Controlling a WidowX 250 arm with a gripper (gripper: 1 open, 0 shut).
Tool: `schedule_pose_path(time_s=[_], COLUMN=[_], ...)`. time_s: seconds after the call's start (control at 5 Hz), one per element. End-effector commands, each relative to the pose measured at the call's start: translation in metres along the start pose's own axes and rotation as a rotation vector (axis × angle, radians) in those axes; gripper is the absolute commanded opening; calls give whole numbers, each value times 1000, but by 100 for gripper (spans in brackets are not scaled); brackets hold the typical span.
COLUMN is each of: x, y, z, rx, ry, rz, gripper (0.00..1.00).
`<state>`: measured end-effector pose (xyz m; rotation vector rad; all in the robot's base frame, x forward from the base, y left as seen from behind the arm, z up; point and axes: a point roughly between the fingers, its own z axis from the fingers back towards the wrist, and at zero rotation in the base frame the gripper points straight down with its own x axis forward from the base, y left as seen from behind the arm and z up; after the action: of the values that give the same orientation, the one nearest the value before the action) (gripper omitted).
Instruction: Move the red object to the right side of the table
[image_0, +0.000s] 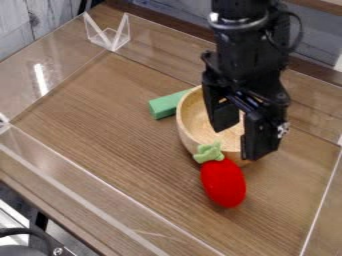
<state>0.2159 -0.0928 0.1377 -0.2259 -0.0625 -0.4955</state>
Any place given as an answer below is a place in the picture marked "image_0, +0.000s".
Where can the black table leg bracket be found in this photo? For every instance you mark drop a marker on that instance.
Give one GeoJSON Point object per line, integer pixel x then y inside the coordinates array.
{"type": "Point", "coordinates": [44, 242]}

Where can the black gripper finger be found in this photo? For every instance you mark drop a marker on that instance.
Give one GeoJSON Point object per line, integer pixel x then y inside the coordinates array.
{"type": "Point", "coordinates": [222, 112]}
{"type": "Point", "coordinates": [265, 127]}

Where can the red plush strawberry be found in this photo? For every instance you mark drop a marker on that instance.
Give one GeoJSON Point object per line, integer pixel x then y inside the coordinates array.
{"type": "Point", "coordinates": [221, 176]}

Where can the wooden bowl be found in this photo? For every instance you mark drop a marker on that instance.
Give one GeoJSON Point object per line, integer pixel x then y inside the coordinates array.
{"type": "Point", "coordinates": [195, 131]}

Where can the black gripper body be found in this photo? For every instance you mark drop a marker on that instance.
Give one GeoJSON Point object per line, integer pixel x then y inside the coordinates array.
{"type": "Point", "coordinates": [243, 67]}

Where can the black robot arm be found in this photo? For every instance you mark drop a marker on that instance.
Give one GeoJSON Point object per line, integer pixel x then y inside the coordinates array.
{"type": "Point", "coordinates": [241, 11]}

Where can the clear acrylic corner bracket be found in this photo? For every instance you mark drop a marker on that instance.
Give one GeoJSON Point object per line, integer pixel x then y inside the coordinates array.
{"type": "Point", "coordinates": [108, 38]}

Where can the green block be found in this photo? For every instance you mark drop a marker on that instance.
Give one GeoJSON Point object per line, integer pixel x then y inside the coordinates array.
{"type": "Point", "coordinates": [163, 107]}

